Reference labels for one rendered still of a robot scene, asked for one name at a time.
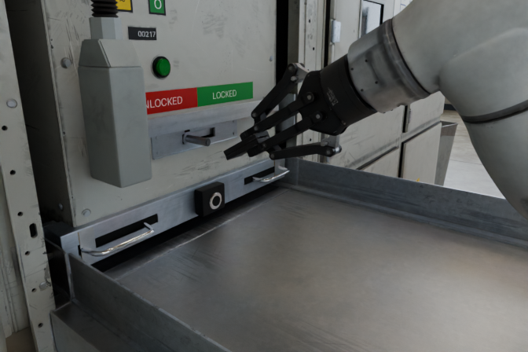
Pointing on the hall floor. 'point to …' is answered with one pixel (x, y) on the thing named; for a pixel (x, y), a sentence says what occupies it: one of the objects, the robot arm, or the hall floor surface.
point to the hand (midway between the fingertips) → (246, 145)
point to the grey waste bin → (445, 150)
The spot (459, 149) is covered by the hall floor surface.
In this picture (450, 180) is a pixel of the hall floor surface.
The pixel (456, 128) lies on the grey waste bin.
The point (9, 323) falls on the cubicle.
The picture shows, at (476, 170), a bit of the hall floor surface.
